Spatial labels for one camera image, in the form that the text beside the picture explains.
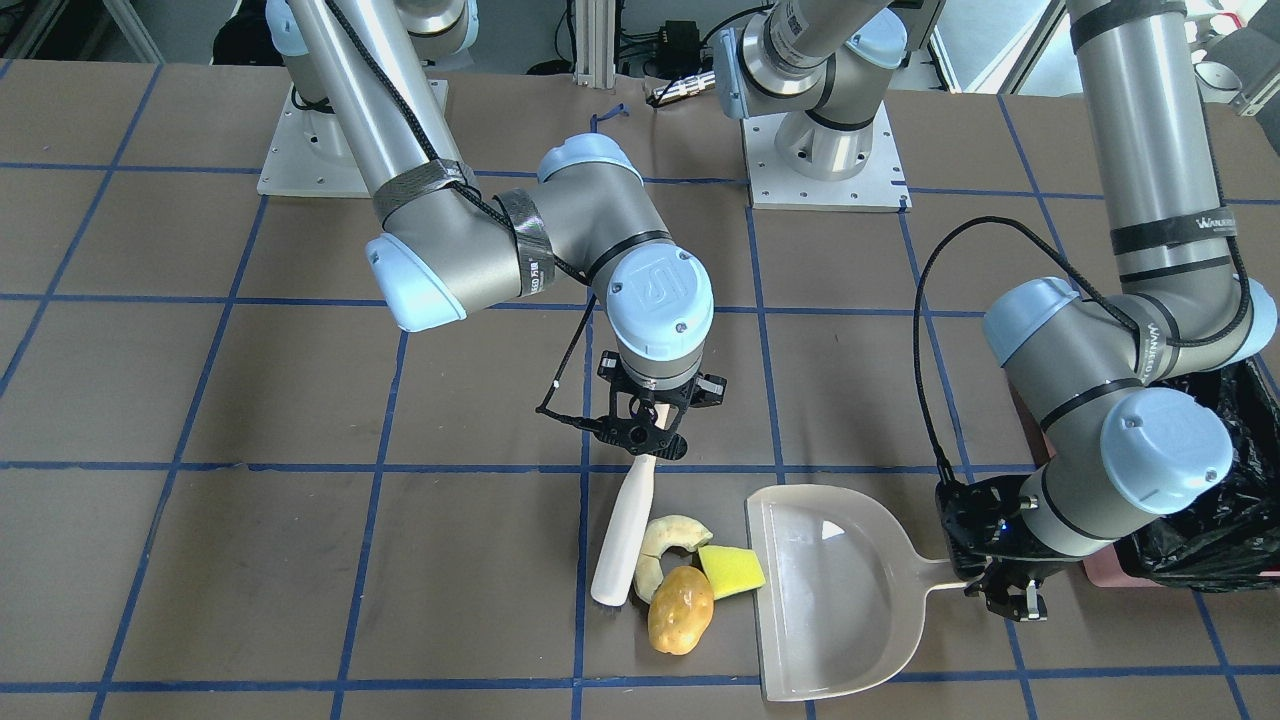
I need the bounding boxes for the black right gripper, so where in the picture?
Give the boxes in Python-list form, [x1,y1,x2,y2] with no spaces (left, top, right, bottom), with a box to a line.
[596,351,728,461]

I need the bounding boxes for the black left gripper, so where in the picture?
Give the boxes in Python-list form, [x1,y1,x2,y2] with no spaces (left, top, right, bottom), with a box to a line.
[936,477,1048,623]

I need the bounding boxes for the beige hand brush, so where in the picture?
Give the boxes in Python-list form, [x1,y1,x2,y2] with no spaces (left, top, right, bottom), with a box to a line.
[590,454,657,612]

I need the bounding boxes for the yellow green sponge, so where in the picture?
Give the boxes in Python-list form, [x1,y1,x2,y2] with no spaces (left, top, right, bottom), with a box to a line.
[698,544,765,601]

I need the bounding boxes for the beige plastic dustpan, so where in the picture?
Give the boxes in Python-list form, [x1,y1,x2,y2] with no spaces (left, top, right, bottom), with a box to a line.
[746,484,963,702]

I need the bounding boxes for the yellow potato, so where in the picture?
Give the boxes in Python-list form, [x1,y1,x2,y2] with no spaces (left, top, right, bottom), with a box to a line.
[646,566,714,656]

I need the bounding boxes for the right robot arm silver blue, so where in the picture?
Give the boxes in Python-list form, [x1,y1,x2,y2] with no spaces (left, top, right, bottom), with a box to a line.
[265,1,726,460]

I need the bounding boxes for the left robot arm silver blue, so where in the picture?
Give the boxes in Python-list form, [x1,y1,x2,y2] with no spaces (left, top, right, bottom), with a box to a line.
[918,1,1277,621]

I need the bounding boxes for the pink bin with black bag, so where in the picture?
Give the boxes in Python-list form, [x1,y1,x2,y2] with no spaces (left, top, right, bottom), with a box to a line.
[1083,357,1279,593]

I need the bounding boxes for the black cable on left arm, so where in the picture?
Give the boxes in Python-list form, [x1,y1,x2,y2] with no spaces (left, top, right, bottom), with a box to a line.
[913,79,1256,491]

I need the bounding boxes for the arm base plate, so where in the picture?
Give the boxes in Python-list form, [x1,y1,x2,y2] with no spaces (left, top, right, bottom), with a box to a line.
[741,105,913,211]
[257,86,372,199]

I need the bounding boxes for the aluminium frame post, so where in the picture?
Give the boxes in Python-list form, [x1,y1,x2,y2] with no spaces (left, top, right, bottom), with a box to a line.
[572,0,618,90]

